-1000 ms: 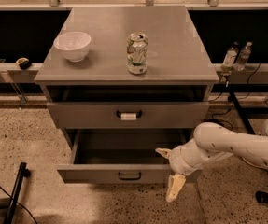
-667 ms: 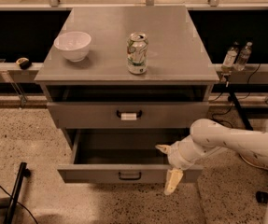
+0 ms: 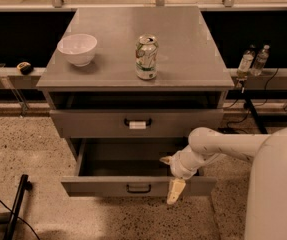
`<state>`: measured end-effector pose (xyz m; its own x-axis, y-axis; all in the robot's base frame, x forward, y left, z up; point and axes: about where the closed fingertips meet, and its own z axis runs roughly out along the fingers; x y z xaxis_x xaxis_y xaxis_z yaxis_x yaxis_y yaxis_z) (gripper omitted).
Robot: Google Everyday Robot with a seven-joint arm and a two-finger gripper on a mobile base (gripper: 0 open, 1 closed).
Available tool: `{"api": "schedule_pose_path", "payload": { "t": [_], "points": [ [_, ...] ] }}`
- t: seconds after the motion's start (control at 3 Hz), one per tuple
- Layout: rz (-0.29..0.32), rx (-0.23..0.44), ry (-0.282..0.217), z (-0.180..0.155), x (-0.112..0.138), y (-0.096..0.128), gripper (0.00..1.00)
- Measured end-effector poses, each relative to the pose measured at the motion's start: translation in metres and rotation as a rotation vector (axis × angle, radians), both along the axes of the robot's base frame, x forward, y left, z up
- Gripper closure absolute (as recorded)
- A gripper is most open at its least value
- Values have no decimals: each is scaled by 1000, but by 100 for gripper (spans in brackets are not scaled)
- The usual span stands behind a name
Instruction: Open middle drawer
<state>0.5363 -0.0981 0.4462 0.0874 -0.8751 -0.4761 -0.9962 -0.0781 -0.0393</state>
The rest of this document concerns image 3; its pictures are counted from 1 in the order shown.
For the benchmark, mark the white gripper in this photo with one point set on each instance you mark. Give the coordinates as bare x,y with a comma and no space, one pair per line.
178,167

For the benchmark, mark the grey drawer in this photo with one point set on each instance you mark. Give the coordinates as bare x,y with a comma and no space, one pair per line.
114,123
122,167

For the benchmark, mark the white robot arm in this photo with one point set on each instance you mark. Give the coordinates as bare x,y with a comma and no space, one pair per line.
266,214

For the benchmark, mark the grey drawer cabinet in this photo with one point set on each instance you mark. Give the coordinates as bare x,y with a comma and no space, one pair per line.
190,71

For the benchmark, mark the grey top drawer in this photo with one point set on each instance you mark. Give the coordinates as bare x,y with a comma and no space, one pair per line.
114,123

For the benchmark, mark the black tripod leg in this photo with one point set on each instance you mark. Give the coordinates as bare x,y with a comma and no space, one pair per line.
249,105

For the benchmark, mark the clear bottle left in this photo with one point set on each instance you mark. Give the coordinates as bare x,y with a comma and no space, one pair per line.
246,62

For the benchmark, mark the clear bottle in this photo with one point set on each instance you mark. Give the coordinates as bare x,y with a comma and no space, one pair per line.
260,61
246,62

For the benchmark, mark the green white soda can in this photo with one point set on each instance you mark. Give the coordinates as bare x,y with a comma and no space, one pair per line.
146,53

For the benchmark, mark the clear bottle right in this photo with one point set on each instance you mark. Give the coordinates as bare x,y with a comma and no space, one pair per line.
260,61

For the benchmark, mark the white ceramic bowl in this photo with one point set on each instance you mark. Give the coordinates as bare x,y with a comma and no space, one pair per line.
78,49

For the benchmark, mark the yellow black tape measure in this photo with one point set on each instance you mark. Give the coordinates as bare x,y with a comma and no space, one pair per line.
25,68

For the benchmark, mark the white tape on handle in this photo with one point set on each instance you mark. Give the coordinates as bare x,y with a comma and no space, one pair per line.
137,125

